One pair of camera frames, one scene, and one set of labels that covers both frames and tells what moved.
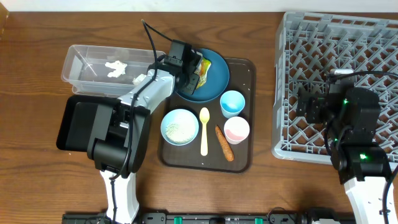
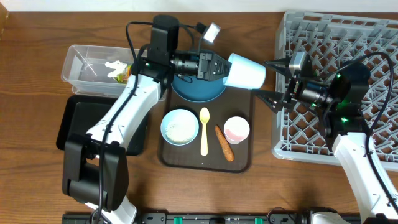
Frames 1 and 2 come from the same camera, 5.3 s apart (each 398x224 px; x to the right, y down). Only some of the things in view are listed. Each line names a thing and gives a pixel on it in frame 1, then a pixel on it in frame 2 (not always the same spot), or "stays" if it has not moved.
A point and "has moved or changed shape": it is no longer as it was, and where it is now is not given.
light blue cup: [232, 102] -> [245, 73]
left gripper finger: [191, 84] -> [221, 67]
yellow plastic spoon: [204, 116] stays
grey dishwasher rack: [306, 48] stays
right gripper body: [318, 113] -> [291, 92]
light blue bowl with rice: [180, 127] stays
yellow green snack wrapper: [201, 71] has moved or changed shape
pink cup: [236, 129] stays
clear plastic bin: [86, 70] stays
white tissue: [119, 67] stays
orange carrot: [226, 147] stays
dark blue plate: [216, 81] stays
